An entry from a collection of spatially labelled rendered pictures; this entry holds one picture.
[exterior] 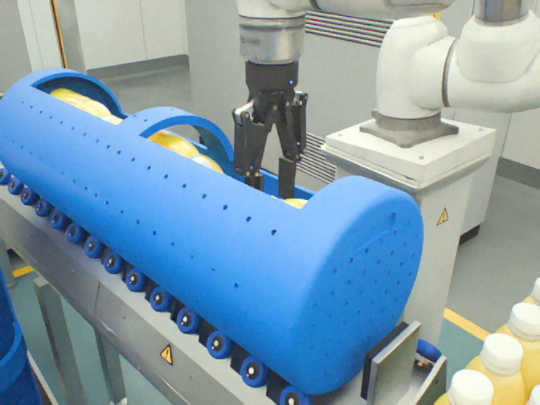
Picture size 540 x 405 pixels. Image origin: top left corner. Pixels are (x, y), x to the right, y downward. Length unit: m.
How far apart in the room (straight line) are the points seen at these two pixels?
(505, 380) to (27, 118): 0.92
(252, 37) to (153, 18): 5.58
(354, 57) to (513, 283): 1.33
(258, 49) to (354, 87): 1.98
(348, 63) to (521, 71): 1.58
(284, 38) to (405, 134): 0.64
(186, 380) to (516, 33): 0.89
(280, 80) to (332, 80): 2.06
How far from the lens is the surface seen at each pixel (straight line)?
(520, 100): 1.20
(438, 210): 1.33
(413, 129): 1.28
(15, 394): 1.75
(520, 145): 3.69
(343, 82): 2.71
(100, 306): 1.07
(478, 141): 1.33
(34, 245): 1.30
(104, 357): 1.85
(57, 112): 1.04
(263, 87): 0.71
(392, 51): 1.25
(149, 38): 6.26
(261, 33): 0.69
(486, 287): 2.67
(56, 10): 1.88
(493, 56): 1.16
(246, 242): 0.61
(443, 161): 1.22
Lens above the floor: 1.51
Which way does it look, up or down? 28 degrees down
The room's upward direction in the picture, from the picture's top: straight up
